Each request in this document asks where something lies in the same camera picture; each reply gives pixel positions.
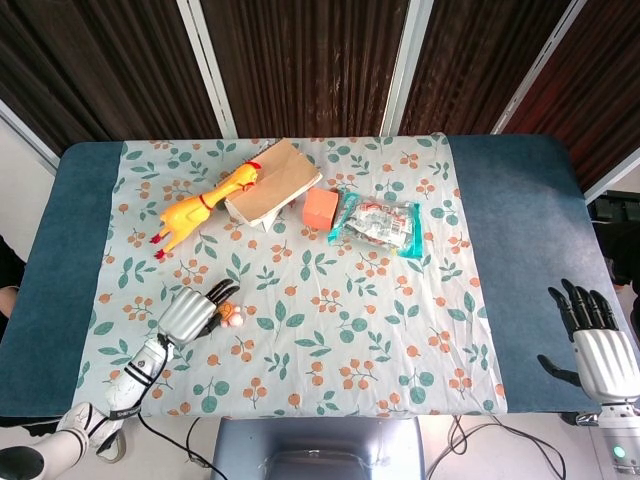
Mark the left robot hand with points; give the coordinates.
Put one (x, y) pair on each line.
(192, 312)

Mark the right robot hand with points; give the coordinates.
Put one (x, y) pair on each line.
(597, 345)

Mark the small orange turtle toy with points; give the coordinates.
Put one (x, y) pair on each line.
(230, 315)

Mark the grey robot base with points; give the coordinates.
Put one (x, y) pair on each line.
(320, 447)

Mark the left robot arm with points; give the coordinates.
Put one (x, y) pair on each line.
(100, 400)

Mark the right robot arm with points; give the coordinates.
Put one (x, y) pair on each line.
(617, 440)

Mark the yellow rubber chicken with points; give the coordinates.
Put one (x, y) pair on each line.
(202, 205)

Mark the floral patterned tablecloth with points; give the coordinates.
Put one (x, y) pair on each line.
(325, 310)

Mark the blue table mat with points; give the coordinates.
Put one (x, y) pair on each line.
(525, 225)

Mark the brown cardboard box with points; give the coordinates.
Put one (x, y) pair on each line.
(272, 185)

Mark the orange cube block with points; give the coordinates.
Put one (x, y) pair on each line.
(321, 207)

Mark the clear teal snack packet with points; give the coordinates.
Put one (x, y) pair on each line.
(377, 222)

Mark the white folding screen frame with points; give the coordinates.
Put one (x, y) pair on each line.
(310, 65)

